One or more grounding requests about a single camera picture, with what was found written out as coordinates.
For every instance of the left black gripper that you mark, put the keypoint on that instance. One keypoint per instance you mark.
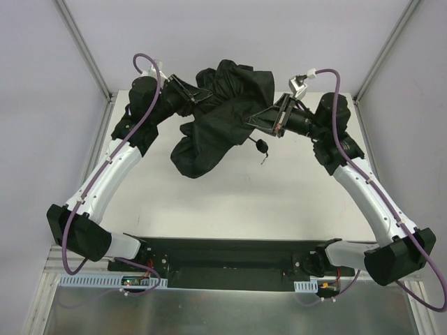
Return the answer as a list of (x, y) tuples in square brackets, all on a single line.
[(181, 89)]

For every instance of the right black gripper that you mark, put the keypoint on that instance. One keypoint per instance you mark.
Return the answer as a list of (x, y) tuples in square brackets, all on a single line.
[(283, 115)]

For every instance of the black folding umbrella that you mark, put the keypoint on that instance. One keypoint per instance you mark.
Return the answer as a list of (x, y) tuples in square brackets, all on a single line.
[(238, 91)]

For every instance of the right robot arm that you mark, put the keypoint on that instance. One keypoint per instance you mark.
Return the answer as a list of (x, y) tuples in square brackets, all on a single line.
[(397, 251)]

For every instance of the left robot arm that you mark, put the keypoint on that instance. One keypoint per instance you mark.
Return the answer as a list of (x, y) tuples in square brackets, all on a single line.
[(76, 224)]

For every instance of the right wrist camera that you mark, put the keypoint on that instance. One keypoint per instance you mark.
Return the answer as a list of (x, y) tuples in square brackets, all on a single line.
[(298, 86)]

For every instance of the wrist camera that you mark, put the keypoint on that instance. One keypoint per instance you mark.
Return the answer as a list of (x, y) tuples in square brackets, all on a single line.
[(151, 72), (298, 86)]

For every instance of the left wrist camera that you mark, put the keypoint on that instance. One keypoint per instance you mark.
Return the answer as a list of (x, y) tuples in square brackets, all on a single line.
[(151, 72)]

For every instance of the left aluminium frame post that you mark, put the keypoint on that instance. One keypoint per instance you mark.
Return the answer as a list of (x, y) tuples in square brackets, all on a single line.
[(82, 47)]

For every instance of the aluminium frame post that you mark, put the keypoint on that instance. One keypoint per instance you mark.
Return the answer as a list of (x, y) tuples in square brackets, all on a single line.
[(395, 34), (82, 47)]

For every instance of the right white cable duct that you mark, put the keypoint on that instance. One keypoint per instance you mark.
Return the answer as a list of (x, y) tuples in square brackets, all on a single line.
[(306, 286)]

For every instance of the white cable duct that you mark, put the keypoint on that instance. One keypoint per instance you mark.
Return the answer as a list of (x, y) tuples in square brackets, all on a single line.
[(112, 281), (306, 286)]

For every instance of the right aluminium frame post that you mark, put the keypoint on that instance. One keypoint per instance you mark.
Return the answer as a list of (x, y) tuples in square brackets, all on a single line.
[(395, 34)]

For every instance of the left white cable duct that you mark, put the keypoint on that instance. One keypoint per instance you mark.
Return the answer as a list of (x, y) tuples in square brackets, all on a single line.
[(112, 281)]

